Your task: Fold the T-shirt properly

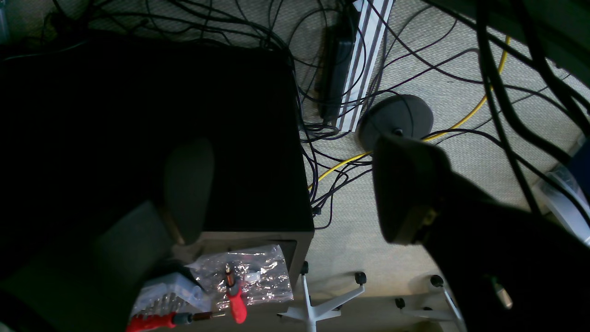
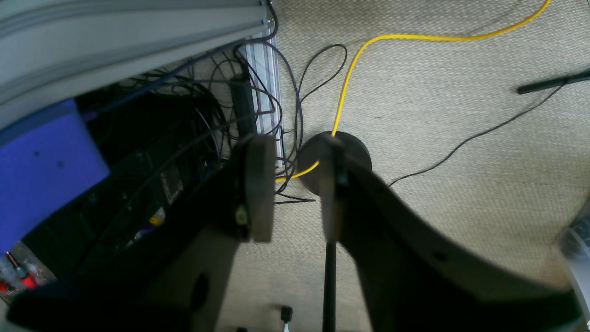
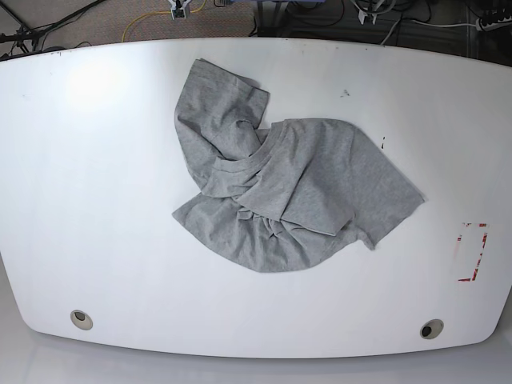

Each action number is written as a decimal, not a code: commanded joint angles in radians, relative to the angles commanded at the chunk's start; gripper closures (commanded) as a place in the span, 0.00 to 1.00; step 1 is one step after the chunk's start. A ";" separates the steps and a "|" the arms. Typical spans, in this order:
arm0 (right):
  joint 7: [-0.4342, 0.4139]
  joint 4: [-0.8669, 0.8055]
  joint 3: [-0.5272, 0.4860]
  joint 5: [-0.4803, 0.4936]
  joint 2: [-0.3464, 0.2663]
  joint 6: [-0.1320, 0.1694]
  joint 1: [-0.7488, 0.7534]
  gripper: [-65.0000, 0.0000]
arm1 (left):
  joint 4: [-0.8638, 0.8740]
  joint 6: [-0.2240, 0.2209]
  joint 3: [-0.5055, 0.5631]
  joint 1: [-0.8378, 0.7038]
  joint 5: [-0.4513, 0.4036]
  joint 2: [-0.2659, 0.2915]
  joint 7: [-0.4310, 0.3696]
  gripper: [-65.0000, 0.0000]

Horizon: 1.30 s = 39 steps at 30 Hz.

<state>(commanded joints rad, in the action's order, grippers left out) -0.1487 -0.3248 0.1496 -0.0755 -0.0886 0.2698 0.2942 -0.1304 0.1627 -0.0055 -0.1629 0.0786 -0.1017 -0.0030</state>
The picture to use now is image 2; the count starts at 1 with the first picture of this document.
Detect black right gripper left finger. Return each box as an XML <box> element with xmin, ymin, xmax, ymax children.
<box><xmin>7</xmin><ymin>135</ymin><xmax>276</xmax><ymax>332</ymax></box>

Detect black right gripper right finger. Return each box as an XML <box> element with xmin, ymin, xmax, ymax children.
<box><xmin>318</xmin><ymin>136</ymin><xmax>582</xmax><ymax>332</ymax></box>

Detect black stand pole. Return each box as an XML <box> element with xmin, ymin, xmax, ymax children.
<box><xmin>322</xmin><ymin>243</ymin><xmax>336</xmax><ymax>332</ymax></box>

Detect black round stand base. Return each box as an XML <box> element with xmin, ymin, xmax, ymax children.
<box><xmin>296</xmin><ymin>131</ymin><xmax>372</xmax><ymax>196</ymax></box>

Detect blue box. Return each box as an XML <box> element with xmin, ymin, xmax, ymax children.
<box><xmin>0</xmin><ymin>99</ymin><xmax>110</xmax><ymax>252</ymax></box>

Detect black tripod leg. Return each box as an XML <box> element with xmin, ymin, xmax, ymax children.
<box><xmin>516</xmin><ymin>70</ymin><xmax>590</xmax><ymax>95</ymax></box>

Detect black cable bundle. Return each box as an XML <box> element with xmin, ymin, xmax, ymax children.
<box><xmin>78</xmin><ymin>0</ymin><xmax>348</xmax><ymax>206</ymax></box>

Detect thin black floor cable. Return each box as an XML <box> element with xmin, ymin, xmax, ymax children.
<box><xmin>389</xmin><ymin>85</ymin><xmax>565</xmax><ymax>187</ymax></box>

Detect aluminium frame rail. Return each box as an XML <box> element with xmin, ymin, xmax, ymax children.
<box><xmin>1</xmin><ymin>0</ymin><xmax>273</xmax><ymax>173</ymax></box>

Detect yellow cable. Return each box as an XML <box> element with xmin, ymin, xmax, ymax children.
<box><xmin>276</xmin><ymin>0</ymin><xmax>551</xmax><ymax>181</ymax></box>

